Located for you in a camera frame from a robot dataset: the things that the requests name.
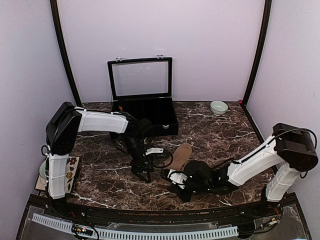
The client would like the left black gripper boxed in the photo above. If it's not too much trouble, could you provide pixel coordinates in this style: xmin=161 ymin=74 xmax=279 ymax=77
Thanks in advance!
xmin=122 ymin=134 xmax=155 ymax=184

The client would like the tan brown sock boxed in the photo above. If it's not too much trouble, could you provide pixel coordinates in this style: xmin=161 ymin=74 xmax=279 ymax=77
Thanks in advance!
xmin=157 ymin=143 xmax=192 ymax=190

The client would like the black display case glass lid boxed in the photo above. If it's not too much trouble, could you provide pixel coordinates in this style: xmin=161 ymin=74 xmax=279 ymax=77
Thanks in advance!
xmin=107 ymin=56 xmax=179 ymax=137

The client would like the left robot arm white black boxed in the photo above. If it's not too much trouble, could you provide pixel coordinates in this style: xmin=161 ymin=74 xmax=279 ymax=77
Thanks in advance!
xmin=41 ymin=101 xmax=164 ymax=218

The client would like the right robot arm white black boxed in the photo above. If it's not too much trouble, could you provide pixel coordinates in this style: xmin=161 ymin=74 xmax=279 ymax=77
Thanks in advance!
xmin=161 ymin=123 xmax=319 ymax=217

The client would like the pale green bowl at back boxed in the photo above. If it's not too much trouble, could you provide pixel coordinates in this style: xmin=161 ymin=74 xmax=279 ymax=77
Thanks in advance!
xmin=210 ymin=100 xmax=229 ymax=116

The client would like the floral patterned mat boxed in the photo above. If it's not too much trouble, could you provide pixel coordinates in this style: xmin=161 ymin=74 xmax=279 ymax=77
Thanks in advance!
xmin=35 ymin=156 xmax=80 ymax=194

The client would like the green circuit board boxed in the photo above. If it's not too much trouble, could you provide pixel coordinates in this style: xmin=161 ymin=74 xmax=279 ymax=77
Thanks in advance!
xmin=71 ymin=224 xmax=94 ymax=237

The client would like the pale green bowl on mat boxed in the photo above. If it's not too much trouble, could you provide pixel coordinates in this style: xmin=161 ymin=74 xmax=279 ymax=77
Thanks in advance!
xmin=39 ymin=160 xmax=49 ymax=180

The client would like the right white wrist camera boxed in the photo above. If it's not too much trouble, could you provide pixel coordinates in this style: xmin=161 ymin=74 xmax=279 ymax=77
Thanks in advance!
xmin=167 ymin=169 xmax=188 ymax=189

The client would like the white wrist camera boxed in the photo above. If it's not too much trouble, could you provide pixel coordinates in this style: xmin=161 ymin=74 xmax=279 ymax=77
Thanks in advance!
xmin=145 ymin=147 xmax=164 ymax=156
xmin=167 ymin=169 xmax=188 ymax=189

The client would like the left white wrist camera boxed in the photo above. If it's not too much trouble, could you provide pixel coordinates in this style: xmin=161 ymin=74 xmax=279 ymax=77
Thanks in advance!
xmin=145 ymin=147 xmax=164 ymax=156

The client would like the black front rail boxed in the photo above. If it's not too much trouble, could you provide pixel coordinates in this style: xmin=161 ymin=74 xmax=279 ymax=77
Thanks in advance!
xmin=29 ymin=194 xmax=301 ymax=226

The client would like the white slotted cable duct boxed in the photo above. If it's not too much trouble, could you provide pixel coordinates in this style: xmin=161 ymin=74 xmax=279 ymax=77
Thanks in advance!
xmin=31 ymin=213 xmax=239 ymax=240

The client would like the left black frame post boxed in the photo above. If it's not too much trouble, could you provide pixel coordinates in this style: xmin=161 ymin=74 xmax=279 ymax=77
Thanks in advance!
xmin=49 ymin=0 xmax=82 ymax=107

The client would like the black frame post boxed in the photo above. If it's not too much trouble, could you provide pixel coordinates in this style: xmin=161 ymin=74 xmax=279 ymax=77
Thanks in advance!
xmin=242 ymin=0 xmax=272 ymax=108
xmin=49 ymin=0 xmax=82 ymax=107

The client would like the right black frame post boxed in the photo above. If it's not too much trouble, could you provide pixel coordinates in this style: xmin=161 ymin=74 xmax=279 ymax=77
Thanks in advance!
xmin=242 ymin=0 xmax=272 ymax=108

